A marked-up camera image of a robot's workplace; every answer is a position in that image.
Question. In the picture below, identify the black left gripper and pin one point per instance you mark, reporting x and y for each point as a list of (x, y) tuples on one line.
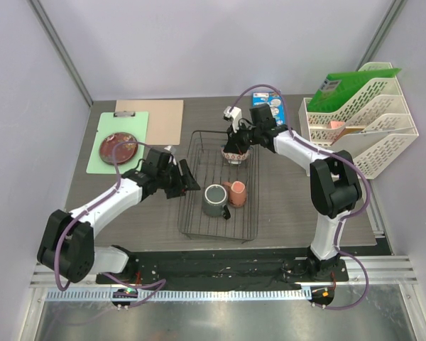
[(187, 182)]

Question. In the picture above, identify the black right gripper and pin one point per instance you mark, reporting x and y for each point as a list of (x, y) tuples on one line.
[(234, 142)]

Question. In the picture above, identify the white bowl red diamond pattern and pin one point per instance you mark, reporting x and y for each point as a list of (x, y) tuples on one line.
[(235, 158)]

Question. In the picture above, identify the red floral plate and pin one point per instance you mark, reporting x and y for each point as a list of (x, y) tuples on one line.
[(122, 145)]

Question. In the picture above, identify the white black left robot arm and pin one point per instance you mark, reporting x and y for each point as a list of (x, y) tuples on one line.
[(68, 246)]

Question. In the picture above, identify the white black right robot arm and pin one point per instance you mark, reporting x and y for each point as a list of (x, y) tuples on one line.
[(334, 181)]

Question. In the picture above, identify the grey ceramic mug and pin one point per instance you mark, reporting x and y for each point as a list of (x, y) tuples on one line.
[(214, 202)]

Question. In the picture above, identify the pink dotted ceramic mug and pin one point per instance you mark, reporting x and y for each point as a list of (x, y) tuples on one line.
[(237, 194)]

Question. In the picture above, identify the blue picture book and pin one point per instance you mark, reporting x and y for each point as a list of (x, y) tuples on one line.
[(274, 101)]

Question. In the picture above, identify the light green clipboard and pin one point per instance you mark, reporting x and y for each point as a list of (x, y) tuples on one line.
[(135, 124)]

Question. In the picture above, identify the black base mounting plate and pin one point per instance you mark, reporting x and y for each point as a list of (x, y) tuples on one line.
[(229, 270)]

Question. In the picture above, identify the green plastic folder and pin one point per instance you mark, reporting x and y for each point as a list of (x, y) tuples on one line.
[(338, 88)]

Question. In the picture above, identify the white plastic file organizer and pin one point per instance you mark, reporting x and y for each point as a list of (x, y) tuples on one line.
[(375, 126)]

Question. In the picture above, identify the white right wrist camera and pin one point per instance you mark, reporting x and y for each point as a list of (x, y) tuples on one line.
[(233, 115)]

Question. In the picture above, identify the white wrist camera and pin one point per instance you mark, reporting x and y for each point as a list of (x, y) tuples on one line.
[(171, 150), (233, 115)]

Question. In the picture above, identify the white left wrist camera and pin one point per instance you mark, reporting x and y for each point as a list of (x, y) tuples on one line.
[(171, 150)]

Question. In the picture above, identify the grey wire dish rack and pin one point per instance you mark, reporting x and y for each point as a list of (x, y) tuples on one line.
[(208, 166)]

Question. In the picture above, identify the white slotted cable duct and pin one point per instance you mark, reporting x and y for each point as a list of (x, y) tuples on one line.
[(127, 294)]

